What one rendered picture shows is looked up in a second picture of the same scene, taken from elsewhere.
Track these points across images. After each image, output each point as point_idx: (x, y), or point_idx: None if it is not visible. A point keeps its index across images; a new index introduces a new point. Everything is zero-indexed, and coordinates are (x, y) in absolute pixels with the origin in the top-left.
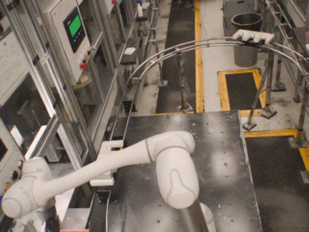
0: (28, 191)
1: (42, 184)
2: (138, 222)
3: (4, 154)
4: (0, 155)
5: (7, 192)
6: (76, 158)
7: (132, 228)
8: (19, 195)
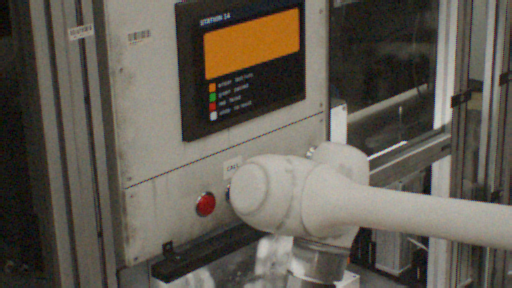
0: (299, 174)
1: (334, 180)
2: None
3: (293, 101)
4: (284, 92)
5: (259, 155)
6: (443, 280)
7: None
8: (276, 169)
